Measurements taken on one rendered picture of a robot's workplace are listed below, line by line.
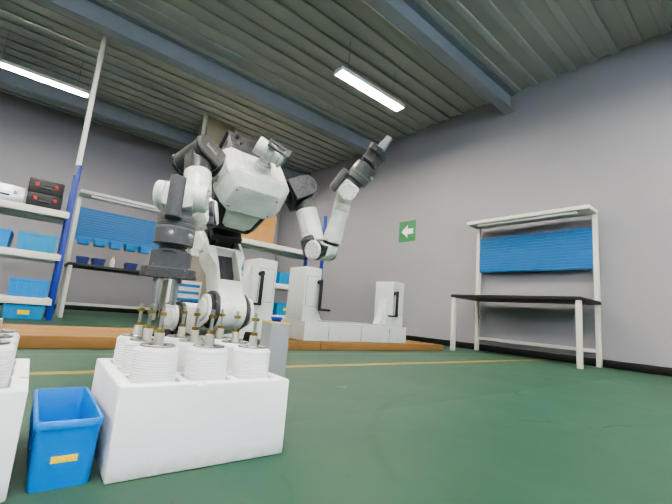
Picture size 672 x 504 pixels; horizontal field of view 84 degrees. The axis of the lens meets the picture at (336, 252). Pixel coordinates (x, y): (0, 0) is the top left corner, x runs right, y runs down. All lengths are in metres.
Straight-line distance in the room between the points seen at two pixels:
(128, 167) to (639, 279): 9.43
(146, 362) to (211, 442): 0.23
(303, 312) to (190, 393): 2.89
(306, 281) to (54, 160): 7.01
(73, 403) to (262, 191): 0.85
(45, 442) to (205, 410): 0.28
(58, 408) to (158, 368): 0.34
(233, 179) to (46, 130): 8.59
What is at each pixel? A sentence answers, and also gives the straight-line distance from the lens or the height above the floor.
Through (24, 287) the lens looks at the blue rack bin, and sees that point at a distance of 5.67.
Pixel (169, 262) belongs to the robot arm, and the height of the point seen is 0.44.
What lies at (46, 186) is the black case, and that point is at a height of 1.59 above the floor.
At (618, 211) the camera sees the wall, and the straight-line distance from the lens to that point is 5.74.
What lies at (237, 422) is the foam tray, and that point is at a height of 0.09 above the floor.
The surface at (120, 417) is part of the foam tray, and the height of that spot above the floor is 0.12.
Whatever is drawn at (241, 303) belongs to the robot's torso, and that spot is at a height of 0.37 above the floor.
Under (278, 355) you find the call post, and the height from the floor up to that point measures 0.21.
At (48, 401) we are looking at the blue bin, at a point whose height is 0.09.
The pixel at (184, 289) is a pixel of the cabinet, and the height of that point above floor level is 0.54.
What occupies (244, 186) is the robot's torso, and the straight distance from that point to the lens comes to 1.41.
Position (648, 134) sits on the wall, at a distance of 5.97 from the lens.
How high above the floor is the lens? 0.36
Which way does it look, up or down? 9 degrees up
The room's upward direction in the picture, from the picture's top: 5 degrees clockwise
